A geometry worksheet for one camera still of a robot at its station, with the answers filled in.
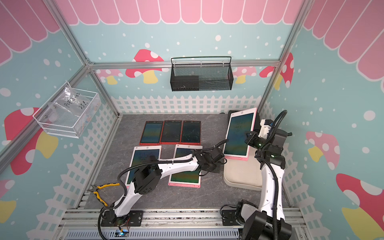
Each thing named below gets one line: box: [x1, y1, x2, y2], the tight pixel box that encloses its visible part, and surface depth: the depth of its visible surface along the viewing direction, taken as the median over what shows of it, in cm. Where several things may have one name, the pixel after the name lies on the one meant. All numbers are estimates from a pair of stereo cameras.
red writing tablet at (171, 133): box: [159, 120, 183, 145], surface depth 111 cm
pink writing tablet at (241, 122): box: [222, 107, 257, 161], surface depth 83 cm
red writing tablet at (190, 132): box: [179, 120, 201, 146], surface depth 111 cm
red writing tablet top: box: [139, 121, 164, 146], surface depth 111 cm
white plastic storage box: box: [223, 145, 262, 191], surface depth 89 cm
